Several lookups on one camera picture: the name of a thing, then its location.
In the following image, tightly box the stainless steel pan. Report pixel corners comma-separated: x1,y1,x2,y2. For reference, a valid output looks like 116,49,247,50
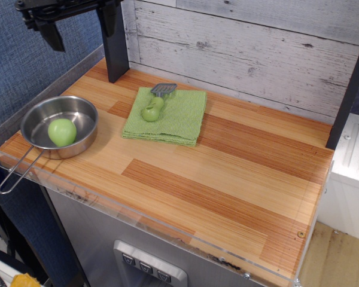
0,96,99,195

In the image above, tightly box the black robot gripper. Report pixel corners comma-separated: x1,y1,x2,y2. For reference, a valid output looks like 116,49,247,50
15,0,118,52

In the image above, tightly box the silver button control panel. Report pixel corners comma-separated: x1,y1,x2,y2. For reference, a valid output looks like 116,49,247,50
113,240,188,286

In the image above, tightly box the white aluminium side block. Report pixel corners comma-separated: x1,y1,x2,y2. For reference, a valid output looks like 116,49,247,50
317,114,359,239

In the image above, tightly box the dark left frame post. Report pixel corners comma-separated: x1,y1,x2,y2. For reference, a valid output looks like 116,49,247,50
101,1,129,83

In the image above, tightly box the dark right frame post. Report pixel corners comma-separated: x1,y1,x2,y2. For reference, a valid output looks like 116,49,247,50
325,57,359,150

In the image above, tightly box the green plastic toy pear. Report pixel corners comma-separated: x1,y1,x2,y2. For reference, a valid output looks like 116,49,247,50
48,118,77,147

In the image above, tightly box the dark frame post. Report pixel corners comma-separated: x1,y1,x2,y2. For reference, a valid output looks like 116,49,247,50
325,57,359,150
101,1,129,83

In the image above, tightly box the clear acrylic table guard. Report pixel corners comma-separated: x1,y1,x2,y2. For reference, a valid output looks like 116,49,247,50
0,44,336,287

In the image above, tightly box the green folded cloth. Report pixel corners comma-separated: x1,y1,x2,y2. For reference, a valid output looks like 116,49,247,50
122,87,207,146

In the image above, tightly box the stainless steel cabinet front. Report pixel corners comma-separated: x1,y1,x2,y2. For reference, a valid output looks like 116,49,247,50
47,187,300,286

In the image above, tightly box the green handled grey toy spatula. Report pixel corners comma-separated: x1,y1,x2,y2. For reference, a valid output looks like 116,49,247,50
141,83,177,122

